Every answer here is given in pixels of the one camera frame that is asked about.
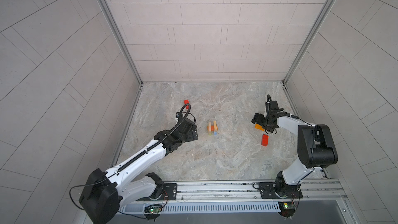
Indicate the aluminium mounting rail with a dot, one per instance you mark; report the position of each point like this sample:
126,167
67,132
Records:
239,196

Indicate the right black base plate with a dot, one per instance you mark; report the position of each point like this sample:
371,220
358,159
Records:
270,190

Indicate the left circuit board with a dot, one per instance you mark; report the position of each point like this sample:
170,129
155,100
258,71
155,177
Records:
153,211

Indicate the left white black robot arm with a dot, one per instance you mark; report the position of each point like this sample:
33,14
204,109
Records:
105,192

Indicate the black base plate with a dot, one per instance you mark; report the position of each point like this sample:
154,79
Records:
168,190
270,190

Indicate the circuit board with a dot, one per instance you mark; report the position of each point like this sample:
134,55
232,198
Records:
153,211
287,209

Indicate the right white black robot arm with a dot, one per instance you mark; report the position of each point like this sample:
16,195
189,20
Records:
315,146

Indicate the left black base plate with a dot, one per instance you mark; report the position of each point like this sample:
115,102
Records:
168,190

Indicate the right circuit board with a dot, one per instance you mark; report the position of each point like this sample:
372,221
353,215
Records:
287,209

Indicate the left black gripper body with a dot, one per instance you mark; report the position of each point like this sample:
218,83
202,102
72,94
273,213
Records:
188,136

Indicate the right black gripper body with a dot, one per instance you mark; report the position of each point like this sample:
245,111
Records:
264,121

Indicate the yellow orange wood block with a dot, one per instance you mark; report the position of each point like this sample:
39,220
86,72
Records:
259,127

